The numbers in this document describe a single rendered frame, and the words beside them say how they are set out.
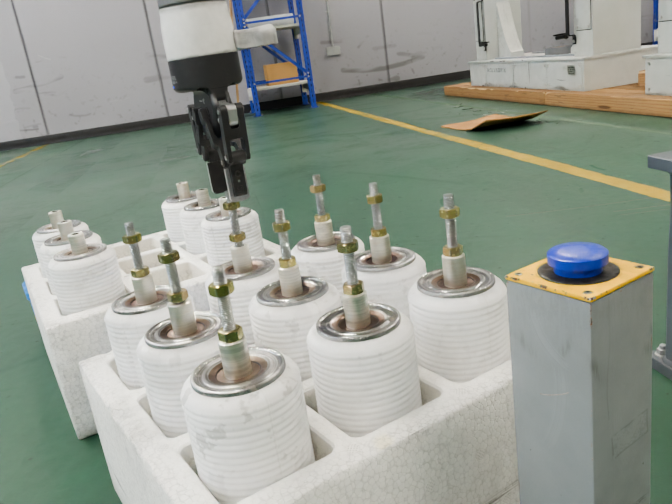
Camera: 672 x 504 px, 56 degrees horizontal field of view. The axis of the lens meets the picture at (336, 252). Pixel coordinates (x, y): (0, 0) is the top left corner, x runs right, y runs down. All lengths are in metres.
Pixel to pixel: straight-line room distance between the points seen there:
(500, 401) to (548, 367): 0.14
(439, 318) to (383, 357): 0.09
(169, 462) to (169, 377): 0.08
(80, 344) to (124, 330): 0.27
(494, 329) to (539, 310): 0.16
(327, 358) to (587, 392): 0.21
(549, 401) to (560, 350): 0.05
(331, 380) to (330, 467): 0.08
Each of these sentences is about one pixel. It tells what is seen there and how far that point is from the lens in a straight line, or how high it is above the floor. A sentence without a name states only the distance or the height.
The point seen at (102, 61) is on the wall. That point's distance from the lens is 7.00.
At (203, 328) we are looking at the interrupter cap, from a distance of 0.62.
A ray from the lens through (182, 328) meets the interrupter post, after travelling 0.61.
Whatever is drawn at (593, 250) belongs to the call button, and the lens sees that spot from 0.46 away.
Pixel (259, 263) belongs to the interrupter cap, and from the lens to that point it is 0.77.
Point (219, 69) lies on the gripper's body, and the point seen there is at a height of 0.48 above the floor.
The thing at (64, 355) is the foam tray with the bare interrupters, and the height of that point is 0.13.
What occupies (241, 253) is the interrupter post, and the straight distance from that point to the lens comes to 0.74.
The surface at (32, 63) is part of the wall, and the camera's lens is 7.12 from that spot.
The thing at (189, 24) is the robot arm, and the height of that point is 0.53.
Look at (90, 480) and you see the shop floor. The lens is 0.93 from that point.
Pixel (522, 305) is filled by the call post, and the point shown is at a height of 0.30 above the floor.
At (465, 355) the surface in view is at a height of 0.20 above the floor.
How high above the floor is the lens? 0.48
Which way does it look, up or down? 17 degrees down
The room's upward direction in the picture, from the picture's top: 8 degrees counter-clockwise
